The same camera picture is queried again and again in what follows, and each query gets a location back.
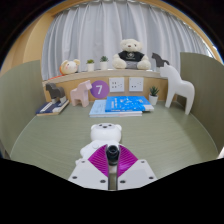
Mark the white wall socket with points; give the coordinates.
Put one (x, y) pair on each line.
(136, 84)
(116, 84)

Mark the green partition panel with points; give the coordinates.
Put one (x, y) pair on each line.
(208, 93)
(18, 100)

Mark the white bear-shaped power strip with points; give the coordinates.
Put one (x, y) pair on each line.
(106, 132)

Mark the wooden shelf ledge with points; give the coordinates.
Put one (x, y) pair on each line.
(100, 73)

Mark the small cream plush bear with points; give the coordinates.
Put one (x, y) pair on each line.
(69, 67)

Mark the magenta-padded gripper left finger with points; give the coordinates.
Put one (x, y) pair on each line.
(85, 173)

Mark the small potted plant white pot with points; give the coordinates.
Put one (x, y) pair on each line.
(104, 65)
(90, 67)

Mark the dark brown horse figurine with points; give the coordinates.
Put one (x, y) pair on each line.
(159, 60)

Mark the purple round number sign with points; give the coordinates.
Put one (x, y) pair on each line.
(99, 89)

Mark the spiky potted plant white pot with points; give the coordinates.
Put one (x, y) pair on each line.
(153, 99)

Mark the white grey curtain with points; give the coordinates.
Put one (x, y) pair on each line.
(100, 33)

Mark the navy blue book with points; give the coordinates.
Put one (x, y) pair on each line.
(46, 108)

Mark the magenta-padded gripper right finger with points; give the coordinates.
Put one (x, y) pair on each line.
(140, 173)

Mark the black charger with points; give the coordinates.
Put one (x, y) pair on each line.
(112, 155)

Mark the bright blue book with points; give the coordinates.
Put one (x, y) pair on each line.
(126, 103)

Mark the dark grey horse figurine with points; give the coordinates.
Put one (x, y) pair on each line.
(55, 91)

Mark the cream teddy bear black shirt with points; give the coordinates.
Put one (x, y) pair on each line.
(131, 46)

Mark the large white horse figurine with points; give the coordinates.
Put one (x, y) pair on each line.
(178, 85)

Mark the pink horse figurine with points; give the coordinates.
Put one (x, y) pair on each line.
(80, 95)

